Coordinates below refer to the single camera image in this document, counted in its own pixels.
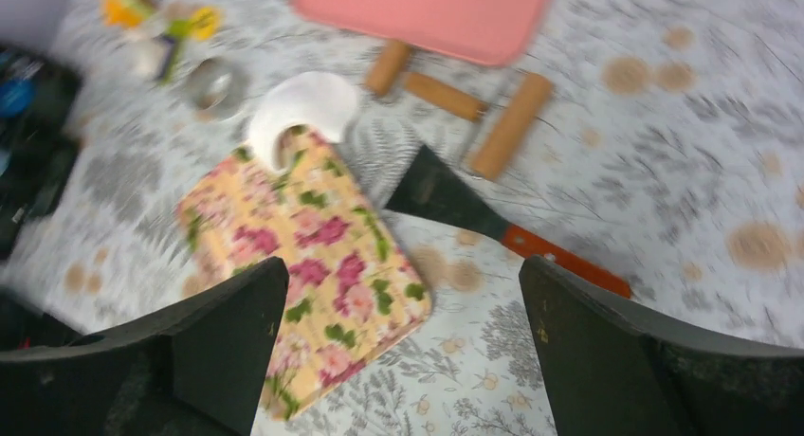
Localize floral cutting board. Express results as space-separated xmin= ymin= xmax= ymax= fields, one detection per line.
xmin=176 ymin=126 xmax=432 ymax=421

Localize metal scraper red handle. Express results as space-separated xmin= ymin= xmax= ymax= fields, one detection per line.
xmin=385 ymin=146 xmax=631 ymax=299

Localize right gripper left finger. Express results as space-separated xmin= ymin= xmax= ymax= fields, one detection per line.
xmin=1 ymin=258 xmax=289 ymax=435

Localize white dough ball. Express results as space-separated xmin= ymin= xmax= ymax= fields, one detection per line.
xmin=246 ymin=71 xmax=360 ymax=173

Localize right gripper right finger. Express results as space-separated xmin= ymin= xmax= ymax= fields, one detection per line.
xmin=519 ymin=257 xmax=803 ymax=435

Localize orange green toy block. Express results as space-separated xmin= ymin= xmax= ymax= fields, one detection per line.
xmin=99 ymin=0 xmax=157 ymax=29

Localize pink plastic tray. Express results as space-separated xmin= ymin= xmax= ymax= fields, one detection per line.
xmin=290 ymin=0 xmax=550 ymax=66

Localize wooden double-ended roller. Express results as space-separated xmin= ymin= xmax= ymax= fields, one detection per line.
xmin=363 ymin=40 xmax=555 ymax=181

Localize yellow round token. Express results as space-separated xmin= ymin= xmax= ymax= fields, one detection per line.
xmin=190 ymin=6 xmax=223 ymax=42

